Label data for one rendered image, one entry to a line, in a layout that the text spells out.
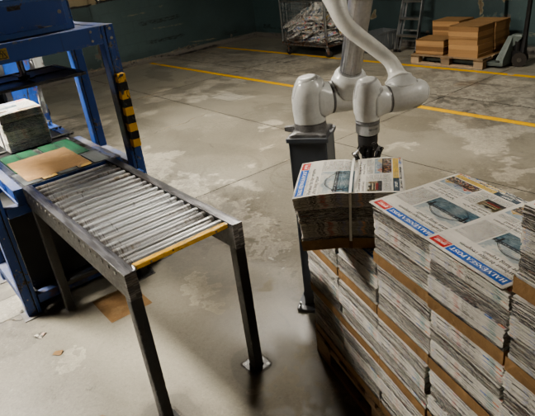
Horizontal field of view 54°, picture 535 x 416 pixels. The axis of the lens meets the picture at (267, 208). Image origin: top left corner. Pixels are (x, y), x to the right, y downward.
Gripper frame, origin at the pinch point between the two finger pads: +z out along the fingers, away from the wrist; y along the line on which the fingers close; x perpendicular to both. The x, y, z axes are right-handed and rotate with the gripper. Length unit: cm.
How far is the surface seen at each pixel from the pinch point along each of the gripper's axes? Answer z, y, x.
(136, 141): 21, -74, 152
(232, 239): 24, -53, 23
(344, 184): -12.5, -19.9, -18.5
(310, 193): -11.5, -32.2, -16.3
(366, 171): -12.1, -8.3, -13.1
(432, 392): 39, -18, -70
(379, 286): 18.9, -18.4, -38.8
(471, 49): 110, 415, 435
